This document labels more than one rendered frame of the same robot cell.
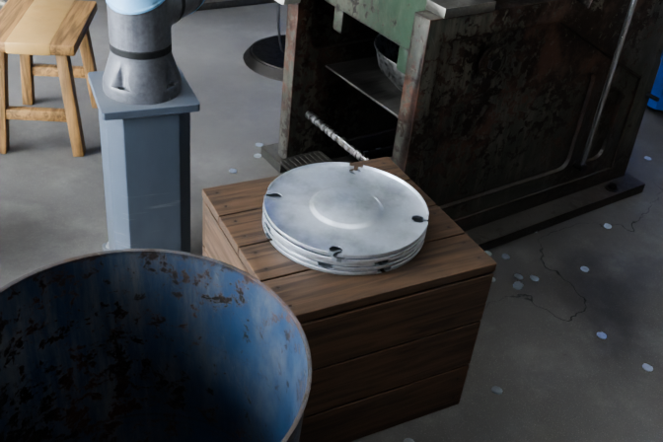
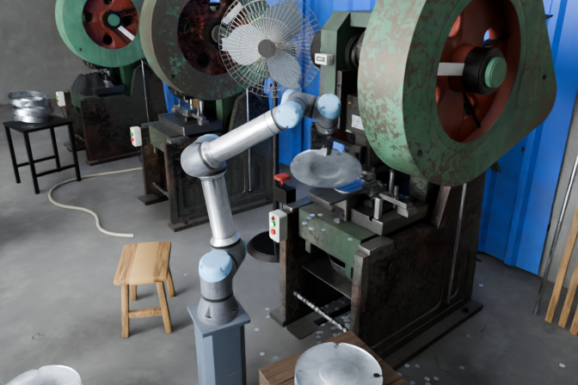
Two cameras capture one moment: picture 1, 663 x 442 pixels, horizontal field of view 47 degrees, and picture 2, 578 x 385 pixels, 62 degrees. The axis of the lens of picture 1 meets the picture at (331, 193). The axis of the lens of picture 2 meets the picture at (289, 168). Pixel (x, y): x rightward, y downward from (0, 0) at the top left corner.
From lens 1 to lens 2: 0.50 m
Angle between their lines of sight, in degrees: 12
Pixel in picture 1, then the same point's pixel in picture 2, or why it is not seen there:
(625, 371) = not seen: outside the picture
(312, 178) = (316, 355)
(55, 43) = (156, 276)
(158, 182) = (230, 362)
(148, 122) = (224, 333)
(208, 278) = not seen: outside the picture
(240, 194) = (279, 369)
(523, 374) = not seen: outside the picture
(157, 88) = (228, 314)
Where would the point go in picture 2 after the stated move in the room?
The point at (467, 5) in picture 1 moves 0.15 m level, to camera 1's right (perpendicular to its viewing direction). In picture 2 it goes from (379, 246) to (417, 246)
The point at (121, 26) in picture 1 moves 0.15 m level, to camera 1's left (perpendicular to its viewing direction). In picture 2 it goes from (209, 287) to (166, 288)
